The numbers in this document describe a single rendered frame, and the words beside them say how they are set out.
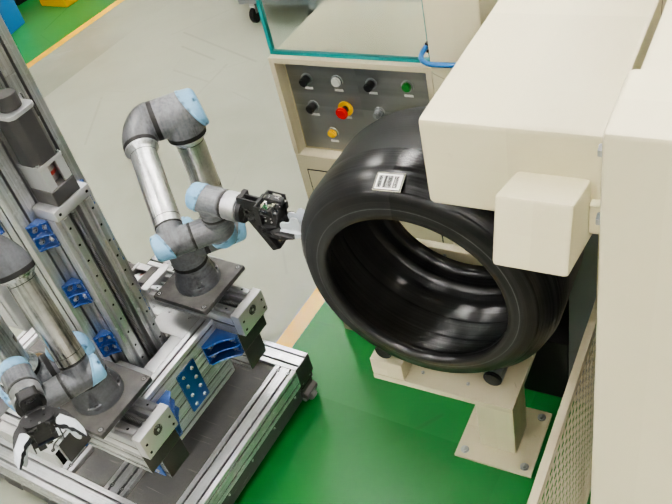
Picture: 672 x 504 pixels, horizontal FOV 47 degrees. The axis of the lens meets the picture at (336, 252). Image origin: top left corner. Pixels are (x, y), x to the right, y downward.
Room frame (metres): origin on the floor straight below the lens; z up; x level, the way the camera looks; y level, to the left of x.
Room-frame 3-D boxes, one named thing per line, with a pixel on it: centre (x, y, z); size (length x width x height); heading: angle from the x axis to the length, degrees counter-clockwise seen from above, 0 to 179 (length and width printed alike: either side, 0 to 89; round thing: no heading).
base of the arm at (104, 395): (1.57, 0.78, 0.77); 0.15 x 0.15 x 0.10
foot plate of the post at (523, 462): (1.55, -0.40, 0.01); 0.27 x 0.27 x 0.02; 53
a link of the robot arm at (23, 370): (1.38, 0.84, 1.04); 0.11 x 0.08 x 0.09; 25
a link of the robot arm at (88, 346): (1.57, 0.78, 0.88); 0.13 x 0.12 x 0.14; 115
